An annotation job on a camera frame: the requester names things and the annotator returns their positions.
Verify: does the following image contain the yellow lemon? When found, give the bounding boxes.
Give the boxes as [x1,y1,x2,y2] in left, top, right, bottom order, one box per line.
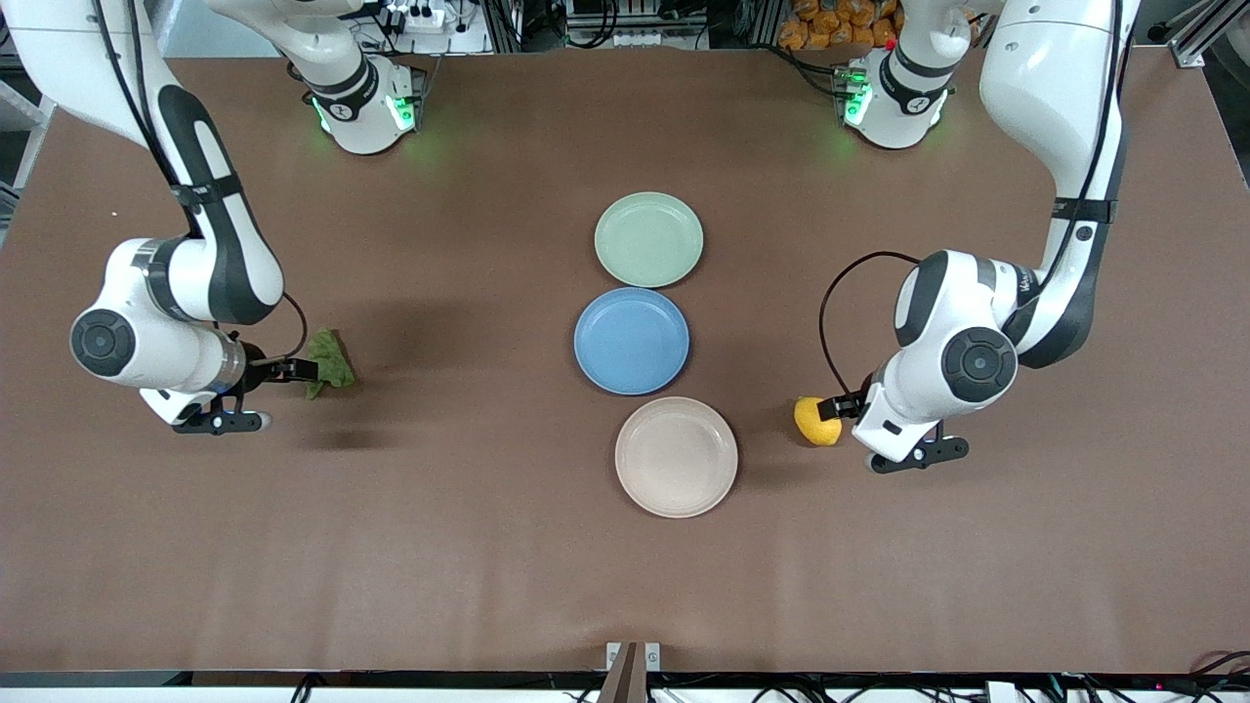
[793,395,844,448]

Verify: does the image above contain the green lettuce leaf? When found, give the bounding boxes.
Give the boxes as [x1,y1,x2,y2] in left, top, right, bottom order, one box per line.
[305,327,358,401]

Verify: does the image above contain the beige round plate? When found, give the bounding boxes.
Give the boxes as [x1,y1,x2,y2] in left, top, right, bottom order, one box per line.
[614,396,739,519]

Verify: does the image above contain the brown table cover mat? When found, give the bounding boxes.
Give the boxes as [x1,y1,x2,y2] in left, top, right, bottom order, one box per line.
[0,49,1250,675]

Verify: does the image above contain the blue round plate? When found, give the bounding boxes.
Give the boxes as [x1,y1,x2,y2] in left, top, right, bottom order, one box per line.
[573,287,691,396]

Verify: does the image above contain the pale green round plate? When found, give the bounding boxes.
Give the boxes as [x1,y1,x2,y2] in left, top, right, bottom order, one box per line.
[594,191,705,289]

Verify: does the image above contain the orange snack bag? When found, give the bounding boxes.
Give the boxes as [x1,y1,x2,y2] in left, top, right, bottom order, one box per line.
[778,0,904,52]

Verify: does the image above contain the aluminium equipment rack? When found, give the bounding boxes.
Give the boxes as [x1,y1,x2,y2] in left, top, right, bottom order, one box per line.
[483,0,782,52]

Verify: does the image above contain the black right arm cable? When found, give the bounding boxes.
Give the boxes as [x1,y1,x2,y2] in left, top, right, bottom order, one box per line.
[90,0,309,364]

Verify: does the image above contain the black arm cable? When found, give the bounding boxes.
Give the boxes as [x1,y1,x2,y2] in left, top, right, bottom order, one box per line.
[818,0,1124,401]
[90,0,309,364]

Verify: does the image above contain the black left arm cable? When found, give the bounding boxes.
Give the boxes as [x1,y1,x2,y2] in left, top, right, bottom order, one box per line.
[818,0,1124,401]

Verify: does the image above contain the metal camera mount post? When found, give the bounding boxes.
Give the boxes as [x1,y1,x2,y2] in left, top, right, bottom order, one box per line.
[596,641,663,703]

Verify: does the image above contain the white table front rail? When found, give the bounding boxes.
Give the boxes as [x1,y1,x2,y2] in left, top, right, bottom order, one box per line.
[0,688,1250,703]

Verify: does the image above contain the white metal side frame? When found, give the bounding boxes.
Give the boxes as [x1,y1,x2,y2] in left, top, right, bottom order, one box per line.
[0,78,50,235]

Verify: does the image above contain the aluminium frame extrusion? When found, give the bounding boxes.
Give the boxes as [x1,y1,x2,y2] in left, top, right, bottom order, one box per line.
[1167,0,1236,69]

